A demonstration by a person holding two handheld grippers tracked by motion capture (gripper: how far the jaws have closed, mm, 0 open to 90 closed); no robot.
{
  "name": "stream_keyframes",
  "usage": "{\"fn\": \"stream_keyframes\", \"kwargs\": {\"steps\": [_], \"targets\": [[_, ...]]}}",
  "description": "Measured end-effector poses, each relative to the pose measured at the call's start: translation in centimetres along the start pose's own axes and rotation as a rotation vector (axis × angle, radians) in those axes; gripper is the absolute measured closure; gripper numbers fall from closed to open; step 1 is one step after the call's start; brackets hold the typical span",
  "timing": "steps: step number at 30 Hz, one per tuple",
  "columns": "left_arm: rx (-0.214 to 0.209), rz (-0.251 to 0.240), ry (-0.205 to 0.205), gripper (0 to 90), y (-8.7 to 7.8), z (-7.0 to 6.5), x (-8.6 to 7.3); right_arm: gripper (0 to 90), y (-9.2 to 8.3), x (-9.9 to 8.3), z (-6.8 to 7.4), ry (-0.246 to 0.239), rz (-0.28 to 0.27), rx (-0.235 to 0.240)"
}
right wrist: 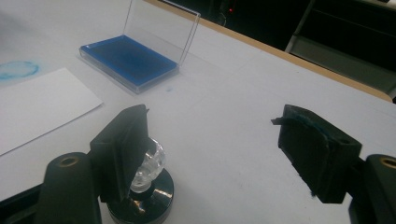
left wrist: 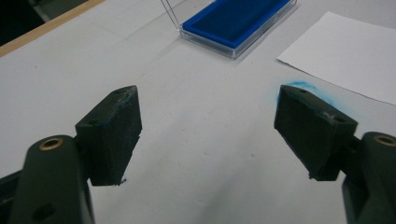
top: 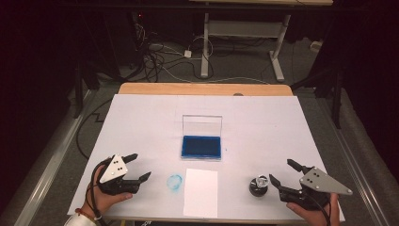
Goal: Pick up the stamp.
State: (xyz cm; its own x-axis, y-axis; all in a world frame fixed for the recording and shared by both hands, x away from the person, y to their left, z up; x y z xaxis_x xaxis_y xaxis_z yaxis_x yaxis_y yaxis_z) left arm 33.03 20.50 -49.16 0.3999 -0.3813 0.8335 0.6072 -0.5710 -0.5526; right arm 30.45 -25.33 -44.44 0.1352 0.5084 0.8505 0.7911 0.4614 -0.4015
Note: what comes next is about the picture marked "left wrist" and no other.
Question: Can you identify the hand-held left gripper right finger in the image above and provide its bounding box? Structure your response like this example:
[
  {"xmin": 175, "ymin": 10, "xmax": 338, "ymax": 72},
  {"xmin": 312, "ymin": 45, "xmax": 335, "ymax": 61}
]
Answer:
[{"xmin": 274, "ymin": 84, "xmax": 396, "ymax": 224}]

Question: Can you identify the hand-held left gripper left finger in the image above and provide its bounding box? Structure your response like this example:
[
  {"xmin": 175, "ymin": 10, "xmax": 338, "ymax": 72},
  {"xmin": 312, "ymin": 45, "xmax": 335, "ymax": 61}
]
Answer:
[{"xmin": 8, "ymin": 85, "xmax": 143, "ymax": 224}]

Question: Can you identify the small white paper sheet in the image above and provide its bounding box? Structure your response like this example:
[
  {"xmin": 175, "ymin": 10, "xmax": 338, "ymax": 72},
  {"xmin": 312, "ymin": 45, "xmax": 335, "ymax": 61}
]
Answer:
[{"xmin": 276, "ymin": 11, "xmax": 396, "ymax": 106}]

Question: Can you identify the blue ink pad clear case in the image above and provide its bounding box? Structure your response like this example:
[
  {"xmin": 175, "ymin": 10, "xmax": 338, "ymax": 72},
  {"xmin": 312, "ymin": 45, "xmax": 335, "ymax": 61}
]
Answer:
[{"xmin": 160, "ymin": 0, "xmax": 298, "ymax": 60}]

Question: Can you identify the large white table cover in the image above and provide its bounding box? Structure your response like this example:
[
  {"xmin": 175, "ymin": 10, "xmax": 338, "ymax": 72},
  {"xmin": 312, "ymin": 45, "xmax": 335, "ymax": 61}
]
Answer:
[{"xmin": 0, "ymin": 0, "xmax": 396, "ymax": 224}]

